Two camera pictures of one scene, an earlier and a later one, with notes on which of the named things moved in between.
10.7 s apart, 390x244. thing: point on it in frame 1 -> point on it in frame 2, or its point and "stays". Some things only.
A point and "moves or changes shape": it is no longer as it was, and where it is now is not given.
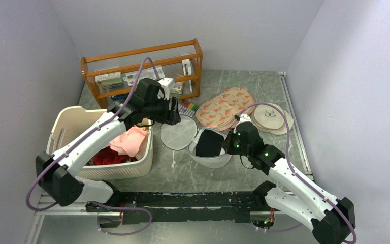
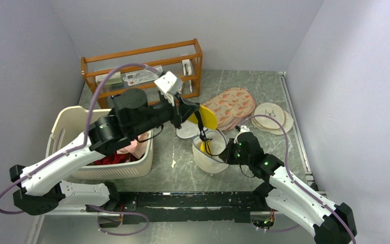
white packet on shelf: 132,79 stays
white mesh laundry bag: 179,136 moves or changes shape
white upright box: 187,70 stays
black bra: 209,143 -> 202,136
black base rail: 139,206 stays
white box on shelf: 109,82 stays
